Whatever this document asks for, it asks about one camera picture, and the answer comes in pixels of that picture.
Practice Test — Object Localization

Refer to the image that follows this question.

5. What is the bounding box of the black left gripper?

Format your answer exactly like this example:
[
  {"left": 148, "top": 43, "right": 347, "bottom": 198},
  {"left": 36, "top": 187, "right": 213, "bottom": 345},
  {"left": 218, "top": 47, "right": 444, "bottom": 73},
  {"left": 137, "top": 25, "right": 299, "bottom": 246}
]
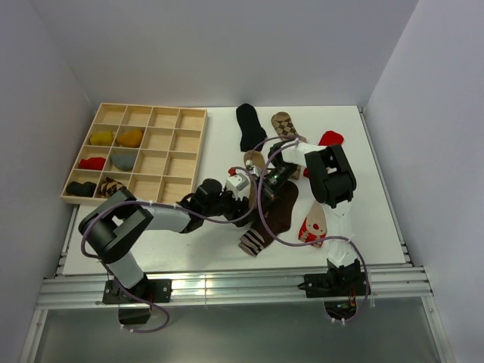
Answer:
[{"left": 203, "top": 185, "right": 256, "bottom": 227}]

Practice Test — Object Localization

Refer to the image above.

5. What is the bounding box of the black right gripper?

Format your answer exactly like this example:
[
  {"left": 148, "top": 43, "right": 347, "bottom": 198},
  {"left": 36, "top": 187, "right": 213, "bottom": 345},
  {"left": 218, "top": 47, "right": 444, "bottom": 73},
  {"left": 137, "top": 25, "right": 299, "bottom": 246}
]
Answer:
[{"left": 253, "top": 163, "right": 299, "bottom": 217}]

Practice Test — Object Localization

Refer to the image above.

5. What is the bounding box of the dark brown striped sock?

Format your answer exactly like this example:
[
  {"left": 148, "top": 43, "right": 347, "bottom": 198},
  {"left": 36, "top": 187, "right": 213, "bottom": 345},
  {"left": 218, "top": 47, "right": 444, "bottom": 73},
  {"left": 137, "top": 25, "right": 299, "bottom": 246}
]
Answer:
[{"left": 238, "top": 181, "right": 299, "bottom": 257}]

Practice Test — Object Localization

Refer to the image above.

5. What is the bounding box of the tan ribbed sock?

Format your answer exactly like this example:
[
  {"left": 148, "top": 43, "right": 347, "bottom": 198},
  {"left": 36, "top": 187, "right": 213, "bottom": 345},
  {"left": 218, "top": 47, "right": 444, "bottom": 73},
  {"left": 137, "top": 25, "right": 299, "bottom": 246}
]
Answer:
[{"left": 244, "top": 150, "right": 265, "bottom": 210}]

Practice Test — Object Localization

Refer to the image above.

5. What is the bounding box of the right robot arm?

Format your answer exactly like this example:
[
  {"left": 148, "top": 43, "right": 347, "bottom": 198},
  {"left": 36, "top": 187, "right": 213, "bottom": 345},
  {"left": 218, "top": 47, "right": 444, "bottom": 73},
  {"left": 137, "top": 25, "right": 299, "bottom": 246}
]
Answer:
[{"left": 257, "top": 141, "right": 363, "bottom": 295}]

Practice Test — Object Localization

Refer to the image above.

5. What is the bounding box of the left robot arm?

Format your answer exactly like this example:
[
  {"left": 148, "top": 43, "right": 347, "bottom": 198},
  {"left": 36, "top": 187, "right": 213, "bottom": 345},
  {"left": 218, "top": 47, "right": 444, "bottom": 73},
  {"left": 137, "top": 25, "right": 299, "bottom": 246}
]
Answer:
[{"left": 79, "top": 174, "right": 256, "bottom": 302}]

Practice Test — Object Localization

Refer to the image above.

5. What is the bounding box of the brown argyle sock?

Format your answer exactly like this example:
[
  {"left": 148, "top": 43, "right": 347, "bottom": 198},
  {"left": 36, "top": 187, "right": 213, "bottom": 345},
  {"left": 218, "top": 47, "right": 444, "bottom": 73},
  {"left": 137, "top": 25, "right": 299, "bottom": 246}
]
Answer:
[{"left": 270, "top": 111, "right": 308, "bottom": 178}]

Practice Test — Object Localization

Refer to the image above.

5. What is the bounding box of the red reindeer sock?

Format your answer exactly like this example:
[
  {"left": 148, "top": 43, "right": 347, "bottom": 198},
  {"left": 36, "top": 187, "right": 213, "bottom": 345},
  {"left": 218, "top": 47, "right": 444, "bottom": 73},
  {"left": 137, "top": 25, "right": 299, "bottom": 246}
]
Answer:
[
  {"left": 302, "top": 130, "right": 346, "bottom": 178},
  {"left": 298, "top": 201, "right": 327, "bottom": 244}
]

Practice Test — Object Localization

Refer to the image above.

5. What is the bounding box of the wooden compartment tray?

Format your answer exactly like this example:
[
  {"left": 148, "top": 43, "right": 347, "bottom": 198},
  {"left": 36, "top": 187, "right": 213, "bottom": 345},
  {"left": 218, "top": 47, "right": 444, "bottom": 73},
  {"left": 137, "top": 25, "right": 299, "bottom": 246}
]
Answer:
[{"left": 61, "top": 103, "right": 208, "bottom": 205}]

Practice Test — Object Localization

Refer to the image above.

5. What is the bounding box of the rolled grey sock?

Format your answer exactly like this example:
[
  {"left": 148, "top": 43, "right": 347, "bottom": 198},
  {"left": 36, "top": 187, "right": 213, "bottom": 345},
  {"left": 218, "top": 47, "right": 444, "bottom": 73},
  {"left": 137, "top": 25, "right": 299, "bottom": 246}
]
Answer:
[{"left": 110, "top": 154, "right": 137, "bottom": 172}]

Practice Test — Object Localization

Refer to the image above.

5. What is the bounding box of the rolled orange sock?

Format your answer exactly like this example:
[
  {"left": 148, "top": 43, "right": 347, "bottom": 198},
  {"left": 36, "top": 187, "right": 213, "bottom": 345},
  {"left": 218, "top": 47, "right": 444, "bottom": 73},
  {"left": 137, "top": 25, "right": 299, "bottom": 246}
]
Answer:
[{"left": 116, "top": 129, "right": 144, "bottom": 148}]

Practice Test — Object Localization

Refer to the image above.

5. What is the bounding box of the rolled argyle sock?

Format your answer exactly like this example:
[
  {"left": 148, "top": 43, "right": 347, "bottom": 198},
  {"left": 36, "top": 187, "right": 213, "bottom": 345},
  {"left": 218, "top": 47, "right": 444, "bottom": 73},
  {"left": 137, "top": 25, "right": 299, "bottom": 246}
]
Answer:
[{"left": 98, "top": 176, "right": 126, "bottom": 198}]

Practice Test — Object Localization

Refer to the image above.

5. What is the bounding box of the rolled red sock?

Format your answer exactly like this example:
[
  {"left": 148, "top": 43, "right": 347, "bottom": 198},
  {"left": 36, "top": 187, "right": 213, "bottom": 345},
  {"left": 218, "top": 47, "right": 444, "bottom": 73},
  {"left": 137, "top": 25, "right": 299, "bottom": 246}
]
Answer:
[{"left": 79, "top": 157, "right": 106, "bottom": 171}]

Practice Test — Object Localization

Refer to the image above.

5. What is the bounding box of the rolled yellow sock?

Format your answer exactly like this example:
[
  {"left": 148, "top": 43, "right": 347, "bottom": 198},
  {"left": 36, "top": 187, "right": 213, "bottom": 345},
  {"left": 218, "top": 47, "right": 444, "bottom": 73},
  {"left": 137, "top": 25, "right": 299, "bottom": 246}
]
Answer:
[{"left": 89, "top": 131, "right": 113, "bottom": 147}]

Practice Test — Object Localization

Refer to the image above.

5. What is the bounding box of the rolled black sock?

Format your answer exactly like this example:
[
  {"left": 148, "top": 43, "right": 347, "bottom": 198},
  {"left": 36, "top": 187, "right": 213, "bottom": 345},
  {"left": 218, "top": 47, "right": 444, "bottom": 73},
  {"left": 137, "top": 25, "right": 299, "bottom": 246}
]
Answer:
[{"left": 66, "top": 181, "right": 97, "bottom": 197}]

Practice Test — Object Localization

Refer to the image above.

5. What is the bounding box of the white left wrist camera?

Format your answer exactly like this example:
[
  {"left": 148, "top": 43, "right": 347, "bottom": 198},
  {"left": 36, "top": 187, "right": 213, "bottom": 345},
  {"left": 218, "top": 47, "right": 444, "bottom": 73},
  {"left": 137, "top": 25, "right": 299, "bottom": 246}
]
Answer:
[{"left": 225, "top": 167, "right": 250, "bottom": 200}]

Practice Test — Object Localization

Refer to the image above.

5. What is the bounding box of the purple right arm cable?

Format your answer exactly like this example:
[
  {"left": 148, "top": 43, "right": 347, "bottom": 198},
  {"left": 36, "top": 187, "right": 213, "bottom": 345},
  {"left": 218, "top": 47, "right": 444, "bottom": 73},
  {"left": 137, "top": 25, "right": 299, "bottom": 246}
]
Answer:
[{"left": 244, "top": 136, "right": 375, "bottom": 323}]

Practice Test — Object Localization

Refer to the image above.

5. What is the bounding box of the aluminium frame rail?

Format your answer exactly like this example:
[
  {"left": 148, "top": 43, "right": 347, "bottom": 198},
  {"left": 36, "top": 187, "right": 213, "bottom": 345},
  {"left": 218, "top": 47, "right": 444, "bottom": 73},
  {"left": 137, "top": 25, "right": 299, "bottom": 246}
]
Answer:
[{"left": 35, "top": 266, "right": 433, "bottom": 310}]

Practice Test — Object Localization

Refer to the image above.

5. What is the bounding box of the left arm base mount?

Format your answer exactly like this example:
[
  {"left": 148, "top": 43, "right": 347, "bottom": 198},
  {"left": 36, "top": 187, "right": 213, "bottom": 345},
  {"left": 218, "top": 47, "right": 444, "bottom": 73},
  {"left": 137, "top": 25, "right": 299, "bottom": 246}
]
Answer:
[{"left": 101, "top": 278, "right": 172, "bottom": 327}]

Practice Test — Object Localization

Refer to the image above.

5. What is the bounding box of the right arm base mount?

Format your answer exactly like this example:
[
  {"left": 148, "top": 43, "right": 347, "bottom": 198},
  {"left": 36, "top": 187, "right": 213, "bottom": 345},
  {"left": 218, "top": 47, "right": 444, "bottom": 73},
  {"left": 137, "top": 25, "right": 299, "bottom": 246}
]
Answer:
[{"left": 297, "top": 268, "right": 371, "bottom": 325}]

